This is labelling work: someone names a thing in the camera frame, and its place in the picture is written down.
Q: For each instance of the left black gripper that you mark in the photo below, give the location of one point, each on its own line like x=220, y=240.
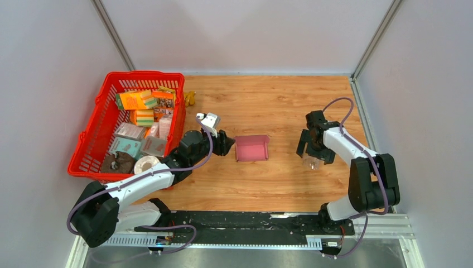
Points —
x=223, y=147

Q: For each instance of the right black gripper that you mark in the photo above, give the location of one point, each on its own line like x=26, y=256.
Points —
x=326, y=154

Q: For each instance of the clear plastic wrapper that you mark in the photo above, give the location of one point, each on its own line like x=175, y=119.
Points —
x=311, y=162

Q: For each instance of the pink paper box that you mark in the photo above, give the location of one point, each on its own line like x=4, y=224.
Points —
x=251, y=148

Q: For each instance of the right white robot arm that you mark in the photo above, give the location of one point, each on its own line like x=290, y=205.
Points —
x=373, y=181

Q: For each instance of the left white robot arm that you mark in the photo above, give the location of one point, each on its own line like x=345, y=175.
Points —
x=105, y=209

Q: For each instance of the yellow banana toy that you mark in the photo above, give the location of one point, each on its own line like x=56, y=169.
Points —
x=189, y=98

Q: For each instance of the white tape roll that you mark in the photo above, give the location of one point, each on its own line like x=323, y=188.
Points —
x=145, y=163

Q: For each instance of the teal snack packet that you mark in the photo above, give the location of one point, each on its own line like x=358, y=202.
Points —
x=128, y=146

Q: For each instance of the orange green sponge pack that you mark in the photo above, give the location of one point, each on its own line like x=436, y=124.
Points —
x=135, y=100

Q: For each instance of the brown crumpled packet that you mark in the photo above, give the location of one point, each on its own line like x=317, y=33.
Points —
x=118, y=163

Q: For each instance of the red plastic basket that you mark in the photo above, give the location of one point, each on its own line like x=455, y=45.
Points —
x=95, y=141

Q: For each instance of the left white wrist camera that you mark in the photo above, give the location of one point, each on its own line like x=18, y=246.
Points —
x=210, y=122

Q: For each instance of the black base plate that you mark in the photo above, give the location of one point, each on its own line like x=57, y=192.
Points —
x=255, y=228

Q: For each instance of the aluminium frame rail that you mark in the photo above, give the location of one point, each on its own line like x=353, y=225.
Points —
x=388, y=226

